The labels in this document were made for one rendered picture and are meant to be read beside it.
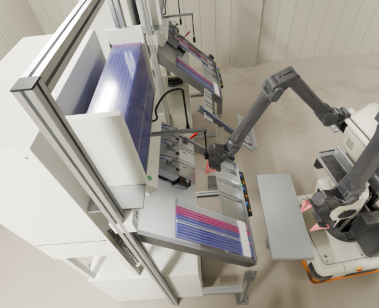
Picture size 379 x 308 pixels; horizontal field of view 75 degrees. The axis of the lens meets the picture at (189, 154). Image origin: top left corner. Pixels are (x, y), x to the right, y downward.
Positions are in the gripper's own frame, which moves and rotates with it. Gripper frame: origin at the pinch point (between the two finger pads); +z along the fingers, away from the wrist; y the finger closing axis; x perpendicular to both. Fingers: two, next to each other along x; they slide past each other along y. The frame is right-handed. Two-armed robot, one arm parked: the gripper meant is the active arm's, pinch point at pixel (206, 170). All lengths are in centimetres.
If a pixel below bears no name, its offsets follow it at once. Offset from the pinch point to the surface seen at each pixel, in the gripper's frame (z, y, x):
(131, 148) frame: -37, 38, -58
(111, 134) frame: -41, 38, -65
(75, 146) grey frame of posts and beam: -46, 51, -73
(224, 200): 3.3, 14.9, 13.2
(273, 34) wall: -35, -280, 132
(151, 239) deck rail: -1, 48, -34
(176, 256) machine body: 39, 38, 0
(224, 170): 3.6, -8.9, 17.8
